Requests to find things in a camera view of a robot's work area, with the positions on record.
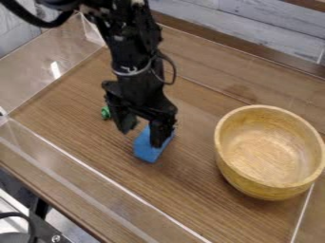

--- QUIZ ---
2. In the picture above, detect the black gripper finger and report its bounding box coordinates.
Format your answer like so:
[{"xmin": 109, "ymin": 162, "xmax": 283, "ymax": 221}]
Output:
[
  {"xmin": 149, "ymin": 117, "xmax": 177, "ymax": 148},
  {"xmin": 109, "ymin": 103, "xmax": 138, "ymax": 134}
]

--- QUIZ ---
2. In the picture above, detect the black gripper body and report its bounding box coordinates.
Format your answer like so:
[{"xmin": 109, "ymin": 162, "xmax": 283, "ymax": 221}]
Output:
[{"xmin": 102, "ymin": 60, "xmax": 178, "ymax": 121}]

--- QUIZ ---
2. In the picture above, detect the blue foam block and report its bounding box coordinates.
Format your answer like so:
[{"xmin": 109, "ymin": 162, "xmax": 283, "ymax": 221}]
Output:
[{"xmin": 134, "ymin": 125, "xmax": 174, "ymax": 163}]

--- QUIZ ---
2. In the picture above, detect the brown wooden bowl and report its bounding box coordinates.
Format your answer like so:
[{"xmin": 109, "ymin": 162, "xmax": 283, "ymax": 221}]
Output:
[{"xmin": 213, "ymin": 105, "xmax": 325, "ymax": 201}]

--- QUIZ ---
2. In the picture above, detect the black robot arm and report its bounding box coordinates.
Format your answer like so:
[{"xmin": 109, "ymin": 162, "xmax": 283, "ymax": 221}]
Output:
[{"xmin": 39, "ymin": 0, "xmax": 178, "ymax": 148}]

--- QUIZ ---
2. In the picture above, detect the green dry erase marker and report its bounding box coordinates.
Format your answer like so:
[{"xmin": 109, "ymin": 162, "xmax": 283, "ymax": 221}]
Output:
[{"xmin": 101, "ymin": 106, "xmax": 113, "ymax": 121}]

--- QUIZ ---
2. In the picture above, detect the black metal table leg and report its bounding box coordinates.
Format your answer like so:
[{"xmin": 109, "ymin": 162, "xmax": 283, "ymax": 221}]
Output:
[{"xmin": 35, "ymin": 197, "xmax": 50, "ymax": 219}]

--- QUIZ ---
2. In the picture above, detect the black cable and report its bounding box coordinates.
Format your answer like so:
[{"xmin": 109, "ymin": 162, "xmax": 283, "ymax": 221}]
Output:
[{"xmin": 0, "ymin": 0, "xmax": 75, "ymax": 28}]

